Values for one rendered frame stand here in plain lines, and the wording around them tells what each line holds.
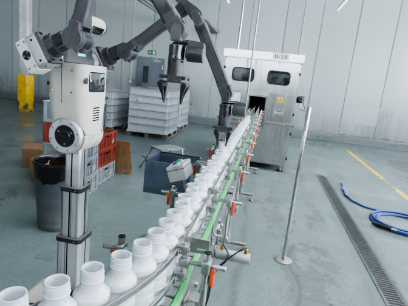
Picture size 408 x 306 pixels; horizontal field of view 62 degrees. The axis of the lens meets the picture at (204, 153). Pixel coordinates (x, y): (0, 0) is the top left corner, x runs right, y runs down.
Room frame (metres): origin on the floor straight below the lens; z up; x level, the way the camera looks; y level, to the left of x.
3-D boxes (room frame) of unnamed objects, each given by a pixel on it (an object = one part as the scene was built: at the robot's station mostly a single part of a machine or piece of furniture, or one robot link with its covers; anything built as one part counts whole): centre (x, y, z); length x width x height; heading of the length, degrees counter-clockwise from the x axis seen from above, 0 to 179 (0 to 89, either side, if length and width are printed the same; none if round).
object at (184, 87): (1.24, 0.12, 1.44); 0.07 x 0.07 x 0.09; 81
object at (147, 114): (8.75, 1.37, 0.59); 1.24 x 1.03 x 1.17; 173
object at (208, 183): (1.19, -0.01, 1.08); 0.06 x 0.06 x 0.17
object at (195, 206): (0.96, 0.02, 1.08); 0.06 x 0.06 x 0.17
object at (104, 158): (4.56, 1.51, 0.33); 0.61 x 0.41 x 0.22; 173
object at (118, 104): (9.07, 2.72, 0.50); 1.23 x 1.05 x 1.00; 169
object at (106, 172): (4.56, 1.51, 0.11); 0.61 x 0.41 x 0.22; 173
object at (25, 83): (10.36, 5.56, 0.55); 0.40 x 0.40 x 1.10; 81
